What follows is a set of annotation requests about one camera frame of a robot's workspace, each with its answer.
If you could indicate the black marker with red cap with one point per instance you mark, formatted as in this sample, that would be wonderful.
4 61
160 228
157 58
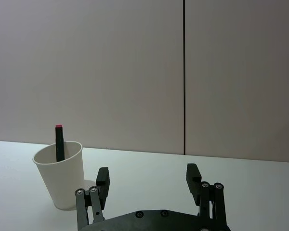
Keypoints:
59 144

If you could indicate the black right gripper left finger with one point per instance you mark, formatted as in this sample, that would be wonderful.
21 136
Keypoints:
102 190

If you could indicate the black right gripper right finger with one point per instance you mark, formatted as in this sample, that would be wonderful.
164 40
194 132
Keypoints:
207 197

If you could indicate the white paper cup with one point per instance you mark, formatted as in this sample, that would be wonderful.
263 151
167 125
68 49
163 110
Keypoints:
60 175

